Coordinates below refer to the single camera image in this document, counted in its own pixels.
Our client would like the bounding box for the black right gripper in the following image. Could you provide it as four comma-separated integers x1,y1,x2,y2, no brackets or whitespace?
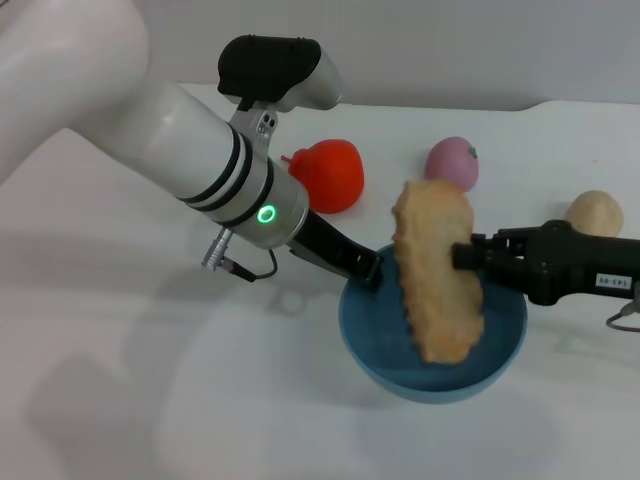
451,219,640,307

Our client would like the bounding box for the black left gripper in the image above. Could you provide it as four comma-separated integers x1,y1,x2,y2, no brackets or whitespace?
286,209,386,292

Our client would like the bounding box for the long toasted bread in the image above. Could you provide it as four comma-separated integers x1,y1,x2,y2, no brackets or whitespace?
390,178,486,367

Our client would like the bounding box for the blue bowl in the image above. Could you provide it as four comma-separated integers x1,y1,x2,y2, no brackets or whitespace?
336,242,529,405

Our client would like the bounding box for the pink toy peach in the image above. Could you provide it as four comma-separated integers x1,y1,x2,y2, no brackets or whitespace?
424,135,483,194

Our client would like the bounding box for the red toy pear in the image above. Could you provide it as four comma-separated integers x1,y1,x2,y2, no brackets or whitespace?
280,138,366,216

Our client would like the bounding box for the beige toy potato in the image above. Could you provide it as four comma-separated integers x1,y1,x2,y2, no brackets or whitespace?
563,189,626,238

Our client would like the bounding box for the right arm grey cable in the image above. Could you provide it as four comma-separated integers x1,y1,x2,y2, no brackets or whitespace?
605,281,640,333

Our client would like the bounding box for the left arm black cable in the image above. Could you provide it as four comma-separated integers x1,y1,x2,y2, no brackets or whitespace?
200,226,279,282

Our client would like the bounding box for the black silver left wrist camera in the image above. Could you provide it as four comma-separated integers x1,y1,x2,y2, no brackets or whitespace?
215,34,344,114

